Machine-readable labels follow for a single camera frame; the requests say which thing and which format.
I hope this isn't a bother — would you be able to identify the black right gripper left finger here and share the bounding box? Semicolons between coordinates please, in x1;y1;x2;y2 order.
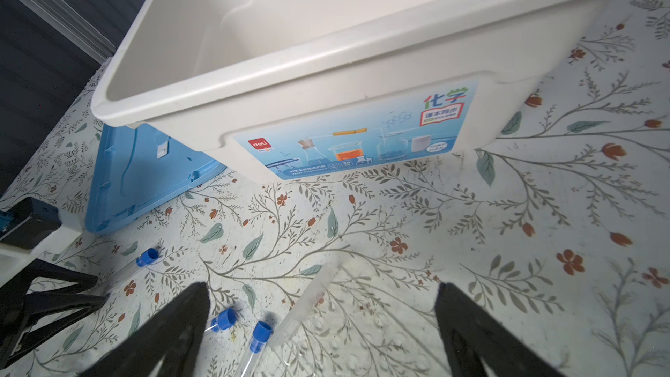
81;282;209;376

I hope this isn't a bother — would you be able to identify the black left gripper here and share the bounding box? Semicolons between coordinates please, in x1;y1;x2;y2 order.
1;197;107;369

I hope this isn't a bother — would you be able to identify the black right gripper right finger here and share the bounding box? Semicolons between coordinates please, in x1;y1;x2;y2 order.
434;283;562;376

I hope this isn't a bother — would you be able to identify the blue plastic box lid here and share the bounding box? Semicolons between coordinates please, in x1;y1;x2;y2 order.
85;124;226;235

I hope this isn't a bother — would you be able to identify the white plastic storage box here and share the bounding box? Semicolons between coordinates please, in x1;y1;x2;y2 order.
91;0;611;183

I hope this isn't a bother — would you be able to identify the blue capped test tube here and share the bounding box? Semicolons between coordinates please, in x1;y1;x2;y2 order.
99;248;160;296
205;307;237;333
234;321;273;377

